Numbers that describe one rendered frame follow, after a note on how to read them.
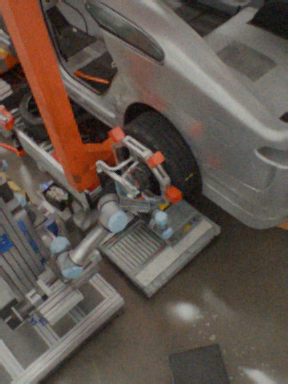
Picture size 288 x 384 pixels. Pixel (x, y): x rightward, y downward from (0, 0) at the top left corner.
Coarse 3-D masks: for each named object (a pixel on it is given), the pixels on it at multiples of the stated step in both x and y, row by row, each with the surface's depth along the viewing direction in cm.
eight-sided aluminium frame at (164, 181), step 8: (128, 136) 312; (120, 144) 317; (128, 144) 307; (136, 144) 307; (120, 152) 338; (136, 152) 305; (144, 152) 302; (120, 160) 345; (144, 160) 301; (120, 168) 346; (152, 168) 301; (160, 168) 303; (160, 176) 303; (160, 184) 306; (168, 184) 308; (160, 200) 324; (168, 200) 320
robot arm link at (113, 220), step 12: (108, 204) 258; (108, 216) 254; (120, 216) 253; (96, 228) 260; (108, 228) 256; (120, 228) 258; (84, 240) 263; (96, 240) 260; (72, 252) 267; (84, 252) 263; (60, 264) 268; (72, 264) 264; (72, 276) 269
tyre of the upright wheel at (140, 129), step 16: (144, 112) 325; (128, 128) 314; (144, 128) 307; (160, 128) 305; (176, 128) 306; (160, 144) 300; (176, 144) 302; (176, 160) 301; (192, 160) 308; (176, 176) 303; (192, 176) 313
